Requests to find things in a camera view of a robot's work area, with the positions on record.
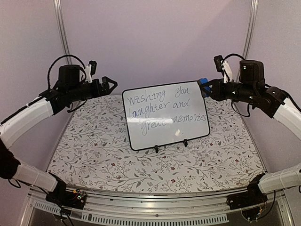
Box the floral patterned table mat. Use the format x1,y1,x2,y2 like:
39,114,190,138
48,96,265,194

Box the right aluminium frame post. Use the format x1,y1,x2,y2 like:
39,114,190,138
243,0,259,58

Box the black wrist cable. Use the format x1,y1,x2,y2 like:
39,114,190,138
46,55,87,90
221,53,246,65

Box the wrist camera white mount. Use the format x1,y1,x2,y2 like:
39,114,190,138
85,61,97,83
214,55,234,83

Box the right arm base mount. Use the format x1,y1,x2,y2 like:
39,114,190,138
226,186,268,221

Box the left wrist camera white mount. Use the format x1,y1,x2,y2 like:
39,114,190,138
85,61,97,83

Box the left aluminium frame post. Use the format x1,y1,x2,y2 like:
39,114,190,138
53,0,70,55

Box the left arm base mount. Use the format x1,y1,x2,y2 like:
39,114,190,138
46,189,87,210

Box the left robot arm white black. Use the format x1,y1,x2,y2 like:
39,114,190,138
0,61,118,204

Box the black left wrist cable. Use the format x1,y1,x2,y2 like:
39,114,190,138
46,55,87,90

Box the front aluminium rail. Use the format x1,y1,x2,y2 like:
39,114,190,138
20,186,297,226

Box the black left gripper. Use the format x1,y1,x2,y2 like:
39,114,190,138
68,76,118,102

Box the white whiteboard black frame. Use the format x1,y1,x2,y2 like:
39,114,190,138
122,81,210,151

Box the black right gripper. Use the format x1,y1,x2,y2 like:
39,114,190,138
201,78,256,104

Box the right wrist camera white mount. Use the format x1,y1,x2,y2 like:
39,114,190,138
214,55,234,83

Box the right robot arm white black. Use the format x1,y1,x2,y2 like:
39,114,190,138
198,59,301,205

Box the black wire whiteboard stand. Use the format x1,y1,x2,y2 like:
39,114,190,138
154,139,188,153

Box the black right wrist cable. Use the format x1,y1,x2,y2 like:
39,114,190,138
221,53,246,65

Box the blue whiteboard eraser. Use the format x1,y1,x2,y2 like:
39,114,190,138
198,78,211,98

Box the aluminium frame post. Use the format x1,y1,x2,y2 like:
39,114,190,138
53,0,70,55
243,0,259,58

